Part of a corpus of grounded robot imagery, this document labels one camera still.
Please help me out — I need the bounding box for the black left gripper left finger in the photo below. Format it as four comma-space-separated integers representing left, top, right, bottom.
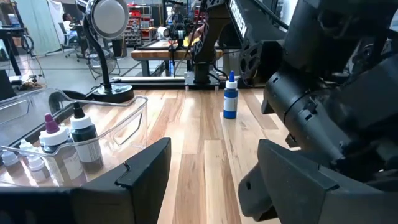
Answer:
73, 136, 173, 224

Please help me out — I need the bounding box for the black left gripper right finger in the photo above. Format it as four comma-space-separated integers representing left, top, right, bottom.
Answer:
238, 139, 340, 224

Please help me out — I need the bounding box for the clear plastic bin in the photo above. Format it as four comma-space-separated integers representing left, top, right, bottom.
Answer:
0, 87, 149, 187

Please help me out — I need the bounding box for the large black food coloring bottle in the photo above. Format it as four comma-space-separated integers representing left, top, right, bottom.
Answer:
70, 101, 105, 174

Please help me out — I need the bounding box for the large purple food coloring bottle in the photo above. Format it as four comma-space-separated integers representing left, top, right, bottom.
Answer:
39, 113, 88, 187

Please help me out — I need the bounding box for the small brown food coloring bottle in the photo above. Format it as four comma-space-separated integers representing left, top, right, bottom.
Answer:
1, 149, 25, 179

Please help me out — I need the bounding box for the large blue food coloring bottle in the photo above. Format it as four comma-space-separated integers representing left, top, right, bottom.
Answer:
223, 70, 239, 120

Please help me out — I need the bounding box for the floor fan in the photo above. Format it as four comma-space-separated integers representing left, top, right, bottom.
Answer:
86, 48, 122, 77

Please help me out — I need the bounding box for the wooden workbench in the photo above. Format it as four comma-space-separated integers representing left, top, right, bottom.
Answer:
130, 39, 224, 77

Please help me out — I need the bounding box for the parts shelf rack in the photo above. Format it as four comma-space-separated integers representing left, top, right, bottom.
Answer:
123, 2, 158, 46

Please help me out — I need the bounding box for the person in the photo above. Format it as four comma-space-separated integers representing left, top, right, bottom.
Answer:
60, 12, 79, 42

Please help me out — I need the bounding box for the green curtain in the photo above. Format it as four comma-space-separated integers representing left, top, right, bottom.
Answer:
15, 0, 55, 56

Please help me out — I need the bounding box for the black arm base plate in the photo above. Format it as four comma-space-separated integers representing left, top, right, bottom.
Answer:
185, 70, 220, 91

